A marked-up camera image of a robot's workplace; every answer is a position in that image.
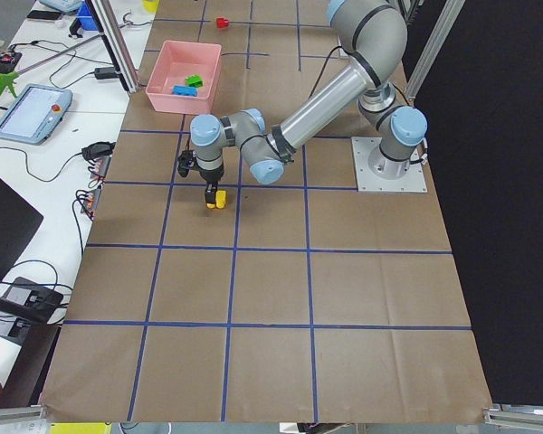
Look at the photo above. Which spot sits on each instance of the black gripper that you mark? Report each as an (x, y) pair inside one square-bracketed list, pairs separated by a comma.
[(210, 174)]

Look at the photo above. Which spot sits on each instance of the yellow toy block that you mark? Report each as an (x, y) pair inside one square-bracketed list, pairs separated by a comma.
[(221, 199)]

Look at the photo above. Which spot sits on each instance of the blue toy block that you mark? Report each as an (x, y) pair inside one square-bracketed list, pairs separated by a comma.
[(188, 91)]

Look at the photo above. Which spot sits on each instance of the green toy block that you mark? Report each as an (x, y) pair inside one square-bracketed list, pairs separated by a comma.
[(195, 81)]

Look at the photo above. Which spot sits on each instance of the red toy block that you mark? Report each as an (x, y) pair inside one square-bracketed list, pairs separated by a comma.
[(222, 22)]

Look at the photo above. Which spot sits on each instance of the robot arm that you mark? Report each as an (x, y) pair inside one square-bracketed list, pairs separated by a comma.
[(373, 34)]

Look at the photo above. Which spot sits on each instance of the pink plastic box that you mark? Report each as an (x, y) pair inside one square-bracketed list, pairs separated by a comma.
[(178, 60)]

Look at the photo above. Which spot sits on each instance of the black power adapter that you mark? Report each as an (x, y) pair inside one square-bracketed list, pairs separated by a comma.
[(105, 73)]

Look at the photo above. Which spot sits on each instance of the teach pendant tablet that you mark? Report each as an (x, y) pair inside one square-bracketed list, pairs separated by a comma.
[(35, 114)]

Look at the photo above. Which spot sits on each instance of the blue storage bin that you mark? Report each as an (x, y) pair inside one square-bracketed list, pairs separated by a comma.
[(85, 20)]

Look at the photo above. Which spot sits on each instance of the long reach grabber tool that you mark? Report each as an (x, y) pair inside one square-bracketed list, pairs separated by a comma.
[(7, 79)]

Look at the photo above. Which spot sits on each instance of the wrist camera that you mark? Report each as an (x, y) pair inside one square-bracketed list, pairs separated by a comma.
[(186, 163)]

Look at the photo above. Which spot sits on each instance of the aluminium frame post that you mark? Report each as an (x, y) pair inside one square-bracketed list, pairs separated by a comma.
[(105, 19)]

